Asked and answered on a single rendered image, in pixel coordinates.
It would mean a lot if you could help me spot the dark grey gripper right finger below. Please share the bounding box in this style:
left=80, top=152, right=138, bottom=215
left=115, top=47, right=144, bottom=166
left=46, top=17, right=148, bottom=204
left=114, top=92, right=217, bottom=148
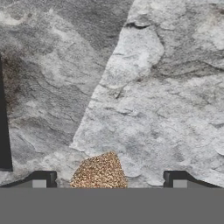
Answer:
left=163, top=170, right=222, bottom=189

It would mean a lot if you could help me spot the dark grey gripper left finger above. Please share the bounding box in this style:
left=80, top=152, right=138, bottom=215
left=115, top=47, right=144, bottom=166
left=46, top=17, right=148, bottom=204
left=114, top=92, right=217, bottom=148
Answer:
left=0, top=170, right=58, bottom=189

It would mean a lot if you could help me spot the black hob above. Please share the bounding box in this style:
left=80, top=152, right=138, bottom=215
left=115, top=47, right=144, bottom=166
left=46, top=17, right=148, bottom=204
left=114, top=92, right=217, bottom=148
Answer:
left=0, top=55, right=14, bottom=172

